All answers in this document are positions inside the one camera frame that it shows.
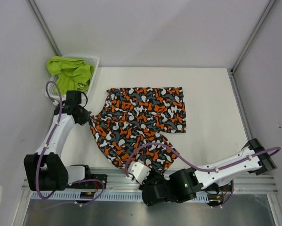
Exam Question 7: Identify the orange camouflage shorts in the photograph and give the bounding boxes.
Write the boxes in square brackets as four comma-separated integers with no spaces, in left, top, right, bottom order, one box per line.
[89,87,186,173]

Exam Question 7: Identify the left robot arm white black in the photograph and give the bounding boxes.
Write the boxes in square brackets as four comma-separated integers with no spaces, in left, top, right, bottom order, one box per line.
[24,91,92,192]

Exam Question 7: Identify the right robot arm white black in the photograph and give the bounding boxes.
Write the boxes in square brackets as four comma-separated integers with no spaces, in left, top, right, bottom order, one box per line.
[140,139,281,206]

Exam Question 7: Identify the green shorts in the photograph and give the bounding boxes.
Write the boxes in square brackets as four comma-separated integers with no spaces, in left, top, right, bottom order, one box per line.
[46,56,95,95]

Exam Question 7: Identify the white plastic basket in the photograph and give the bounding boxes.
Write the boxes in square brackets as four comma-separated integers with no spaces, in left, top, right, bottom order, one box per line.
[45,54,100,100]

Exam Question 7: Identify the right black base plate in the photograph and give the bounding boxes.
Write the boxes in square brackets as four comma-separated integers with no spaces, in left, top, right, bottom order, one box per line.
[203,180,234,194]

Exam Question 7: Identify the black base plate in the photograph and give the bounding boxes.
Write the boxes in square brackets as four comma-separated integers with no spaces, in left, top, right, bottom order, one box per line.
[67,174,107,190]
[203,180,234,194]

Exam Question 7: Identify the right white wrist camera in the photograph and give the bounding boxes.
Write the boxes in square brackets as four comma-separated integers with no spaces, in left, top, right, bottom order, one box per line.
[128,161,151,184]

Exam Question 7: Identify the slotted cable duct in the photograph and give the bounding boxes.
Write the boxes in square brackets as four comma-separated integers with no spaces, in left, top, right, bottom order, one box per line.
[31,192,209,203]

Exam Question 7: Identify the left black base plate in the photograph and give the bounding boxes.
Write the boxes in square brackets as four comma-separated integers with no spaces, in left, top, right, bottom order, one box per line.
[67,174,107,190]

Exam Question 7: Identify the aluminium mounting rail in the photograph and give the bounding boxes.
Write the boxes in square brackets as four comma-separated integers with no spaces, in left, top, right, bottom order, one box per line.
[22,167,279,194]

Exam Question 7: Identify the left aluminium frame post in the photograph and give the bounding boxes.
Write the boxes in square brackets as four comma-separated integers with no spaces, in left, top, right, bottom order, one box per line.
[26,0,62,56]

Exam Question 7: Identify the aluminium frame post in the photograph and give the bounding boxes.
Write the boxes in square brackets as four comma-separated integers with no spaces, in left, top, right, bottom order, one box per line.
[26,0,62,56]
[230,0,278,76]

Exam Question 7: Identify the right aluminium frame post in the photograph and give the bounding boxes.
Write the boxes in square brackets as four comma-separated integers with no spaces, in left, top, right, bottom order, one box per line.
[230,0,278,76]

